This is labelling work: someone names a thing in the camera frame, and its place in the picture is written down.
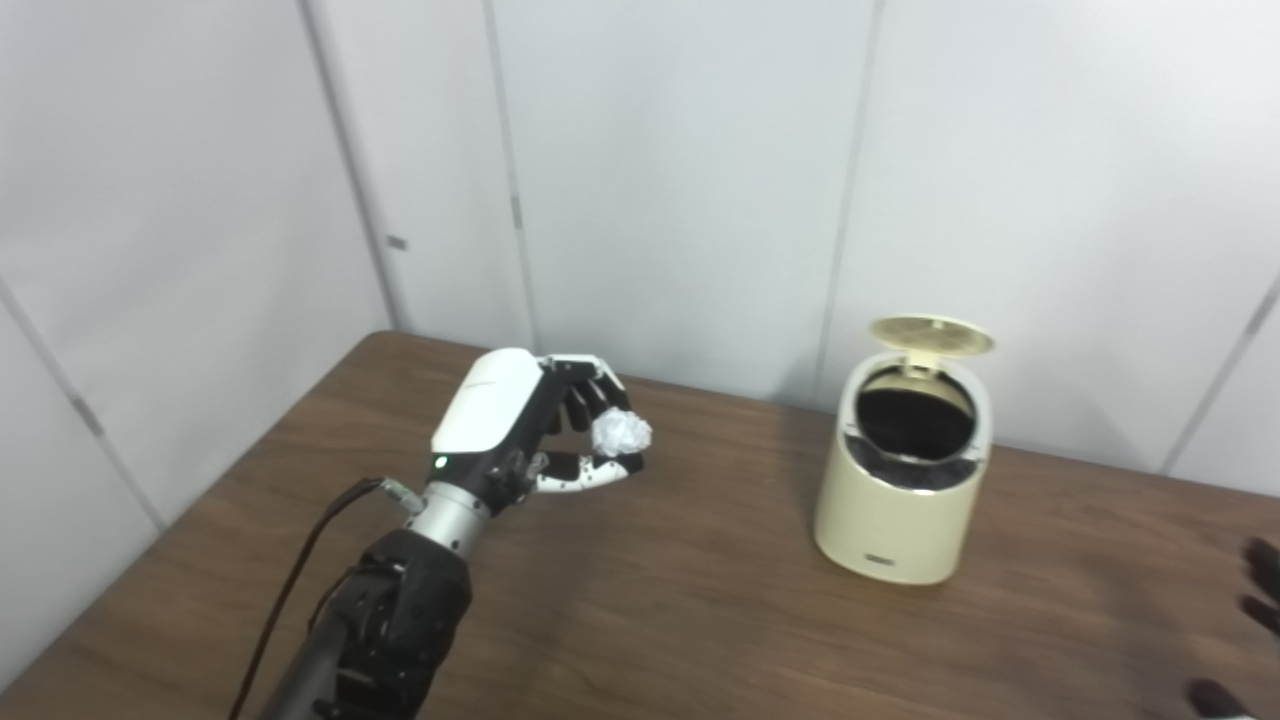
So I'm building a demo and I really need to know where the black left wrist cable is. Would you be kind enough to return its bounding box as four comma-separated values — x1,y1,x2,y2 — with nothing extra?
228,477,421,720

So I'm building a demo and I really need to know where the black bin liner bag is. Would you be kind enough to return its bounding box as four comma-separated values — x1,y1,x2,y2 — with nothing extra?
845,368,991,493

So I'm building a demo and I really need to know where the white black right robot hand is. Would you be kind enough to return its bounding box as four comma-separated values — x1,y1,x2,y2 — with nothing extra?
1188,538,1280,720

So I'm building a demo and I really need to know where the white paper ball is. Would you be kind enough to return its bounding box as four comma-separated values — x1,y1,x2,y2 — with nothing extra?
590,409,653,459

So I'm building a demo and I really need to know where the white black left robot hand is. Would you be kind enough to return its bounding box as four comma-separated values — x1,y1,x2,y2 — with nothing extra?
430,347,653,511

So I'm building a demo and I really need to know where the gray wall corner strip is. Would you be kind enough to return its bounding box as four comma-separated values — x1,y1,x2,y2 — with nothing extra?
300,0,403,333

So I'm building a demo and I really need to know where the cream-colored plastic bin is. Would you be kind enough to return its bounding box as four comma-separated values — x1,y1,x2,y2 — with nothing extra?
812,350,995,586

